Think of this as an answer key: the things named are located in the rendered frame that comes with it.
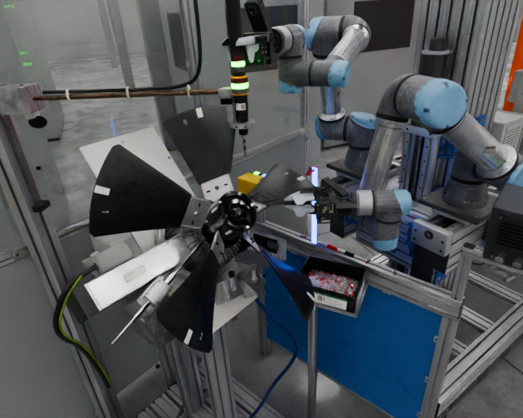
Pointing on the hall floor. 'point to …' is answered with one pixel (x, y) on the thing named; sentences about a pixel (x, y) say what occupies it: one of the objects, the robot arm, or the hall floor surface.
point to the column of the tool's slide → (42, 244)
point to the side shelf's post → (167, 366)
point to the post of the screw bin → (312, 362)
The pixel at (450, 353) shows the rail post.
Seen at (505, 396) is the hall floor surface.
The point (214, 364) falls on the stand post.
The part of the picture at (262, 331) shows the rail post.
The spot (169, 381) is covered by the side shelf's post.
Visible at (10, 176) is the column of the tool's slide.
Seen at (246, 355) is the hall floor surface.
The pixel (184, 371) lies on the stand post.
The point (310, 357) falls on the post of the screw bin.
